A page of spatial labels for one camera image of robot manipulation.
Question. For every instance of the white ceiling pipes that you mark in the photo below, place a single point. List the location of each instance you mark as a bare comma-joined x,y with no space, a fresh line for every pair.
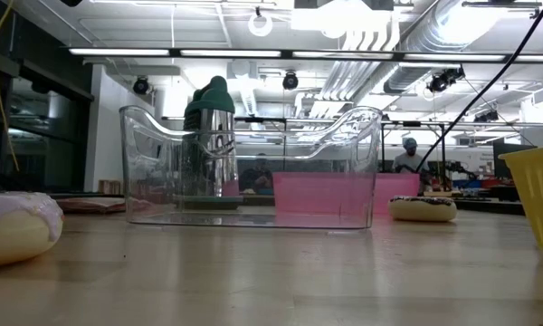
366,41

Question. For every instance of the pink plastic bin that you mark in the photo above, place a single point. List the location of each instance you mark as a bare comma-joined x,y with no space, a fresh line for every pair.
398,190

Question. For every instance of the chocolate frosted donut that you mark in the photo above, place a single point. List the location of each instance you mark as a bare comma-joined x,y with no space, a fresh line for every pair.
421,210

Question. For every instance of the silver ventilation duct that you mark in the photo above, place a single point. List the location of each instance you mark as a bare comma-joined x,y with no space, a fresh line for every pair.
434,31

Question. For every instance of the teal metal box grater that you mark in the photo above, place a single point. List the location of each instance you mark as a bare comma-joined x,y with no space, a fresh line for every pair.
210,102

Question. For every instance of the wooden crate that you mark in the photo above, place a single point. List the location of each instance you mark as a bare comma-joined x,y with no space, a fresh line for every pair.
110,187

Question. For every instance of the black monitor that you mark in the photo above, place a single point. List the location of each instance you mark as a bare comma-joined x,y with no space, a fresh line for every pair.
507,163

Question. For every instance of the red snack packet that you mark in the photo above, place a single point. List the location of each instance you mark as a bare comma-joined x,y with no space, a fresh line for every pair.
95,206

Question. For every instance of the black workstation frame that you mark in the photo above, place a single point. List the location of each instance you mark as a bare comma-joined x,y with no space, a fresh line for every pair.
383,149

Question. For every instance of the clear plastic bin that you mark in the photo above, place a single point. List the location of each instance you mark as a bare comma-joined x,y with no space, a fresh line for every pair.
136,136

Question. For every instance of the person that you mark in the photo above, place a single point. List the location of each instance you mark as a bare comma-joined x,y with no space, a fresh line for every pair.
258,174
409,158

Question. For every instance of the lilac frosted donut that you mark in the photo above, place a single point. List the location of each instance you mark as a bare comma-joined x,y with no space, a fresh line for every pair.
13,235

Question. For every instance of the overhead LED light bar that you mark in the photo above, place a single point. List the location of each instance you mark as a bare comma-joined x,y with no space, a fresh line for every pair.
231,53

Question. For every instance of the black ceiling camera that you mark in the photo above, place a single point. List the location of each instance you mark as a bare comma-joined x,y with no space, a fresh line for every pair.
443,80
290,80
140,86

